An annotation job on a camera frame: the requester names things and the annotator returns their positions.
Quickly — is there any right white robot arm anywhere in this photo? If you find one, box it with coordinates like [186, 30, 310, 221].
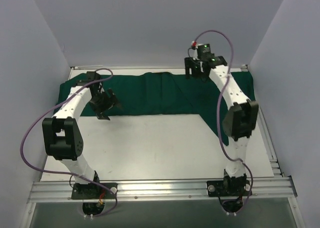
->
[184, 56, 259, 195]

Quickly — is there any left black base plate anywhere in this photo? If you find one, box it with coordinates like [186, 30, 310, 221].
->
[71, 183, 118, 200]

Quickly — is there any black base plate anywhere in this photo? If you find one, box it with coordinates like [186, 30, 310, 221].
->
[206, 177, 252, 197]
[71, 183, 118, 200]

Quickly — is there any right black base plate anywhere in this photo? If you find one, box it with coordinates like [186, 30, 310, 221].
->
[206, 177, 252, 197]

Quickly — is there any front aluminium rail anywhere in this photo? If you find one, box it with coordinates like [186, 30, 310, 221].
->
[28, 176, 297, 203]

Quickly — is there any dark green surgical cloth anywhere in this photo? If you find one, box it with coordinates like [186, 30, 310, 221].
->
[58, 71, 256, 146]

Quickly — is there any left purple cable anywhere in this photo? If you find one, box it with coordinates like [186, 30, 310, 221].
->
[19, 68, 118, 215]

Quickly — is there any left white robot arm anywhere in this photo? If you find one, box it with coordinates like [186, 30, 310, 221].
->
[42, 70, 122, 198]

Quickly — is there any rear aluminium rail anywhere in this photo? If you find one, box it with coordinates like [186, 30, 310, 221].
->
[71, 65, 103, 70]

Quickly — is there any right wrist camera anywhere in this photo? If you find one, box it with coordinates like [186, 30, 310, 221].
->
[196, 43, 215, 61]

